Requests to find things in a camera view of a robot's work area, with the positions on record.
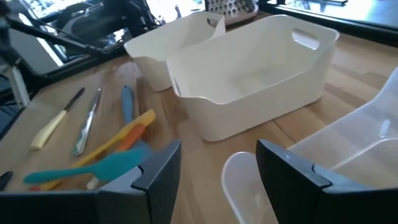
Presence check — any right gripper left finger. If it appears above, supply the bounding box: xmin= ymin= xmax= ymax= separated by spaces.
xmin=0 ymin=139 xmax=182 ymax=224

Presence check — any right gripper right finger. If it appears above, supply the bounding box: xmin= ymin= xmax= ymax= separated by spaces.
xmin=256 ymin=139 xmax=398 ymax=224

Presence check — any teal silicone spatula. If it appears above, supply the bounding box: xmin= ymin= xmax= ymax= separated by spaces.
xmin=23 ymin=147 xmax=147 ymax=185

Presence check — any orange and white handled knife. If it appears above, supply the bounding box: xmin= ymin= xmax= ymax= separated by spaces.
xmin=86 ymin=123 xmax=147 ymax=190

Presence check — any yellow silicone spatula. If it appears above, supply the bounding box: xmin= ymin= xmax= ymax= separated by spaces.
xmin=39 ymin=108 xmax=157 ymax=192

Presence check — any pale blue handled table knife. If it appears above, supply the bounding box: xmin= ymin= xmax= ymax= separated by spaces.
xmin=72 ymin=88 xmax=103 ymax=157

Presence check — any blue silicone spoon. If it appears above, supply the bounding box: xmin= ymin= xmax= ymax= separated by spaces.
xmin=120 ymin=85 xmax=154 ymax=161

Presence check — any cream-handled paring knife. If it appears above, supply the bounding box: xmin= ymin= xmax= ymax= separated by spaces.
xmin=30 ymin=87 xmax=86 ymax=151

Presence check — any clear plastic bin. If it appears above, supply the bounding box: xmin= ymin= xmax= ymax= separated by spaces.
xmin=221 ymin=66 xmax=398 ymax=224

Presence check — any pink-trimmed metal box grater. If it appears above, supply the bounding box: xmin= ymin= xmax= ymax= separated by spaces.
xmin=203 ymin=0 xmax=259 ymax=26

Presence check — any white plastic handled bin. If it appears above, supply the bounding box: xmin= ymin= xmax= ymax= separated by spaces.
xmin=166 ymin=14 xmax=340 ymax=142
xmin=123 ymin=11 xmax=227 ymax=93

